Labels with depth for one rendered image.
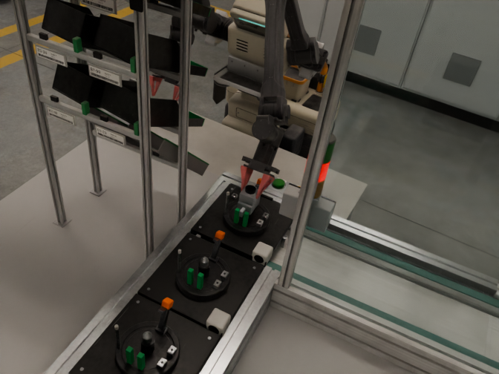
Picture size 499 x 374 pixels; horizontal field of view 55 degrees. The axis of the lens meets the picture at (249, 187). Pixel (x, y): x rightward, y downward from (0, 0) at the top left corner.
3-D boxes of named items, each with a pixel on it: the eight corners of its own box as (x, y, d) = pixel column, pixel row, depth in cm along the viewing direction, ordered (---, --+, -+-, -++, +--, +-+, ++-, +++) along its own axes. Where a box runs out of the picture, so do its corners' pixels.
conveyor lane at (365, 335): (226, 208, 162) (229, 185, 155) (481, 315, 139) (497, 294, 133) (181, 264, 141) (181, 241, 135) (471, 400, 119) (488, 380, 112)
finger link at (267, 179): (261, 200, 132) (272, 168, 131) (237, 191, 134) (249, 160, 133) (266, 202, 138) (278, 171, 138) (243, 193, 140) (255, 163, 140)
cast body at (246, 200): (246, 197, 142) (248, 179, 138) (259, 202, 141) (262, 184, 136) (233, 214, 136) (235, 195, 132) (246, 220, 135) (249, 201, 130)
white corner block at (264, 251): (257, 250, 137) (259, 240, 134) (272, 256, 136) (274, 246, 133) (250, 260, 134) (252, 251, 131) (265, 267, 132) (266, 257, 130)
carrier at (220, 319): (187, 237, 138) (188, 205, 130) (263, 270, 131) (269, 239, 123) (137, 296, 121) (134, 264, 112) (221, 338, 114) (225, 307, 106)
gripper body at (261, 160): (273, 174, 131) (283, 148, 131) (240, 161, 134) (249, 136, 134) (278, 176, 138) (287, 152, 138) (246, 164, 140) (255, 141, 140)
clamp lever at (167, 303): (160, 323, 110) (166, 296, 108) (167, 327, 110) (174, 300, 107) (151, 331, 107) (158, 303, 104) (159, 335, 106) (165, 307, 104)
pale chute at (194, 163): (171, 159, 158) (178, 147, 159) (202, 176, 153) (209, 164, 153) (122, 133, 133) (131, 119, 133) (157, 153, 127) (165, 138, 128)
